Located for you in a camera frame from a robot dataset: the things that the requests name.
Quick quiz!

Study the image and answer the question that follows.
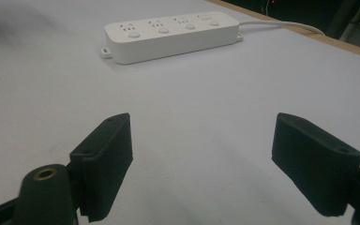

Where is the grey metal stand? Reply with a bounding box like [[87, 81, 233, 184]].
[[324, 0, 360, 53]]

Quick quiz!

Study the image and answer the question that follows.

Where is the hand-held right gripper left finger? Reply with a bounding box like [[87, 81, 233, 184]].
[[68, 112, 134, 223]]

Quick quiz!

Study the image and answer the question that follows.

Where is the white power strip cable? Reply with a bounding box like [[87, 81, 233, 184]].
[[238, 20, 326, 37]]

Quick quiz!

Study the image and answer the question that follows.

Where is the white power strip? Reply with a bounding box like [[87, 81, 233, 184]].
[[99, 10, 244, 66]]

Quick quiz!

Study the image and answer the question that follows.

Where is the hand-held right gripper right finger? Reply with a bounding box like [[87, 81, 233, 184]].
[[271, 112, 360, 218]]

